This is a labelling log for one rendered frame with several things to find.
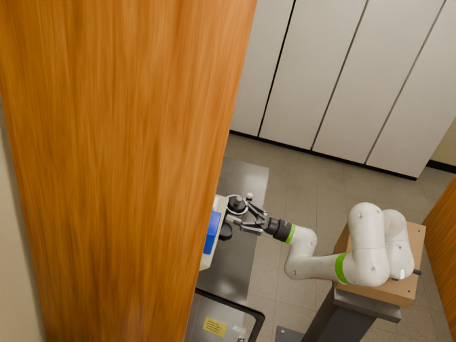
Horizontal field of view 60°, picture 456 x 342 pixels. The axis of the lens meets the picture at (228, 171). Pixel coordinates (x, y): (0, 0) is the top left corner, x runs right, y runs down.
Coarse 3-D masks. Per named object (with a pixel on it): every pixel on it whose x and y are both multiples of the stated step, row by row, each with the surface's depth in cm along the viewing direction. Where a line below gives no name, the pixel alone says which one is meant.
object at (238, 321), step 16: (192, 304) 128; (208, 304) 125; (224, 304) 123; (192, 320) 133; (224, 320) 128; (240, 320) 125; (256, 320) 122; (192, 336) 139; (208, 336) 135; (224, 336) 133; (240, 336) 130; (256, 336) 127
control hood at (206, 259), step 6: (222, 198) 140; (228, 198) 141; (222, 204) 138; (216, 210) 135; (222, 210) 136; (222, 216) 133; (222, 222) 132; (216, 234) 126; (216, 240) 125; (204, 258) 118; (210, 258) 118; (204, 264) 116
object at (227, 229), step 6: (246, 204) 176; (228, 210) 171; (246, 210) 173; (234, 216) 173; (240, 216) 175; (228, 222) 177; (222, 228) 181; (228, 228) 180; (234, 228) 182; (222, 234) 184; (228, 234) 184
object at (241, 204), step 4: (232, 196) 175; (236, 196) 175; (232, 200) 173; (236, 200) 171; (240, 200) 170; (228, 204) 172; (232, 204) 172; (236, 204) 172; (240, 204) 173; (244, 204) 174; (232, 208) 171; (236, 208) 171; (240, 208) 171; (244, 208) 173
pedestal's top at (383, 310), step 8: (336, 288) 190; (336, 296) 187; (344, 296) 188; (352, 296) 189; (360, 296) 190; (336, 304) 187; (344, 304) 186; (352, 304) 185; (360, 304) 186; (368, 304) 187; (376, 304) 188; (384, 304) 188; (392, 304) 189; (360, 312) 187; (368, 312) 186; (376, 312) 185; (384, 312) 185; (392, 312) 186; (392, 320) 185
